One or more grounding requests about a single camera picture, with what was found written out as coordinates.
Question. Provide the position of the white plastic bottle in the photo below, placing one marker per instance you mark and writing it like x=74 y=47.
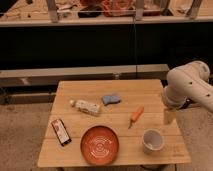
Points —
x=86 y=107

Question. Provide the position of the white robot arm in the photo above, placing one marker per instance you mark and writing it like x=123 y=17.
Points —
x=188 y=81

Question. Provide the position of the orange ceramic bowl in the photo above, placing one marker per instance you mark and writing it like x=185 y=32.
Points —
x=99 y=145

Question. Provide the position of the blue sponge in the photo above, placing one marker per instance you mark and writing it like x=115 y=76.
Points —
x=111 y=99

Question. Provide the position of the orange carrot toy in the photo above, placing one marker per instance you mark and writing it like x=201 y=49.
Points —
x=135 y=115

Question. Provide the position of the wooden folding table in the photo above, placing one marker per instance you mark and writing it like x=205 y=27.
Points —
x=133 y=93

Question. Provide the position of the white paper cup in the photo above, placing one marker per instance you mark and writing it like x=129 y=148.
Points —
x=152 y=141

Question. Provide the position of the grey metal bench rail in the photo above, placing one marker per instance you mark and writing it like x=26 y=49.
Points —
x=51 y=76

